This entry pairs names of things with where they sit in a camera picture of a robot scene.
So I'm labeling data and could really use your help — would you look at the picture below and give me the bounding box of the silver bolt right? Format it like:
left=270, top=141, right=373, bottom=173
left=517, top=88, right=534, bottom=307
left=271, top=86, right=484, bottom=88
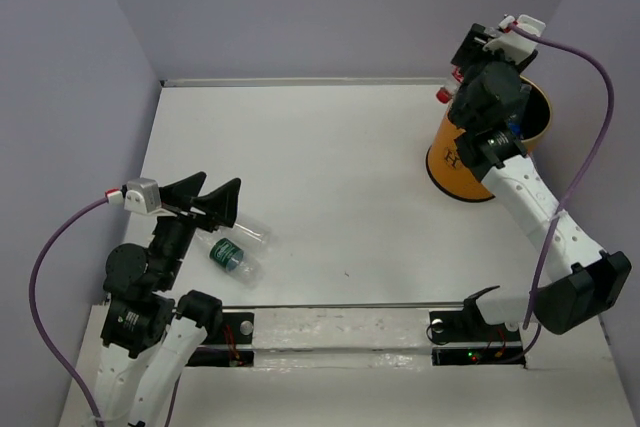
left=431, top=319, right=444, bottom=333

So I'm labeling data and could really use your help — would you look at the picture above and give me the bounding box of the green label plastic bottle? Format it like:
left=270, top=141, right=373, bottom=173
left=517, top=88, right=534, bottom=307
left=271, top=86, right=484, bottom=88
left=195, top=230, right=264, bottom=289

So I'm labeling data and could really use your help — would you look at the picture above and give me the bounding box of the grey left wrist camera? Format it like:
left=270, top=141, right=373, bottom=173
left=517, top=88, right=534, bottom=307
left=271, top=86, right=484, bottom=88
left=105, top=178, right=162, bottom=216

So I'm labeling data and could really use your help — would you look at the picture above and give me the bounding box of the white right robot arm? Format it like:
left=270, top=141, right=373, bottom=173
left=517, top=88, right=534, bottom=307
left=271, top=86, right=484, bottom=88
left=447, top=15, right=632, bottom=339

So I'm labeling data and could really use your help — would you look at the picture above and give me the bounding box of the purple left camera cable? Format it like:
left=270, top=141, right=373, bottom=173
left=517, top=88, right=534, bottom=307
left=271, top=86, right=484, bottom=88
left=28, top=197, right=115, bottom=422

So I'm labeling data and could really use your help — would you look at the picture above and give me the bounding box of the silver bolt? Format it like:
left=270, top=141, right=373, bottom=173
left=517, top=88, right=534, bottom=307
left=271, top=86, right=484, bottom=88
left=239, top=321, right=253, bottom=336
left=431, top=319, right=444, bottom=333

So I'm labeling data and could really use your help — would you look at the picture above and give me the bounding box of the orange cylindrical bin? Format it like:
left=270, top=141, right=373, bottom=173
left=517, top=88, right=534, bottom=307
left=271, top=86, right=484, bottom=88
left=425, top=77, right=553, bottom=203

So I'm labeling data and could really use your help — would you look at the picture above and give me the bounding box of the silver bolt left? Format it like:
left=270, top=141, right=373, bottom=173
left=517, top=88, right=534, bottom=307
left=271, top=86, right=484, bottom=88
left=239, top=321, right=253, bottom=336

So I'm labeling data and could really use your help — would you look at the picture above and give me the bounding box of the blue label bottle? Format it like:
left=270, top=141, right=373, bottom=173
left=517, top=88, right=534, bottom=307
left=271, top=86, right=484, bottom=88
left=506, top=84, right=532, bottom=140

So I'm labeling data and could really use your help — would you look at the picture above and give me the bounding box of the clear plastic bottle no label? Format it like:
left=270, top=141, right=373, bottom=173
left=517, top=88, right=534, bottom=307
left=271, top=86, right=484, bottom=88
left=230, top=214, right=272, bottom=253

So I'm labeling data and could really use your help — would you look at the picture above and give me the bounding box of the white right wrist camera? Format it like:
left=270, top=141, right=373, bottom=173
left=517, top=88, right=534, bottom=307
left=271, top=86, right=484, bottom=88
left=483, top=14, right=546, bottom=65

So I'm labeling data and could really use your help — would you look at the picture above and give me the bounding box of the red cap small bottle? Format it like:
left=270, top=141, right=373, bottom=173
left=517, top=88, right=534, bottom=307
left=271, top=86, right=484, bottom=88
left=436, top=66, right=464, bottom=104

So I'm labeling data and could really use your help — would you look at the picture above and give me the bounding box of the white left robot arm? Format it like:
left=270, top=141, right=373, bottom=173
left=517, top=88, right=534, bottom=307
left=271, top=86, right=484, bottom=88
left=93, top=172, right=241, bottom=426

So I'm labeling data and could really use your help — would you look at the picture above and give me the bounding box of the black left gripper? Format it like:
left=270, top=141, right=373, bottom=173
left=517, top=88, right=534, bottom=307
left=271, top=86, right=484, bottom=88
left=152, top=169, right=243, bottom=286

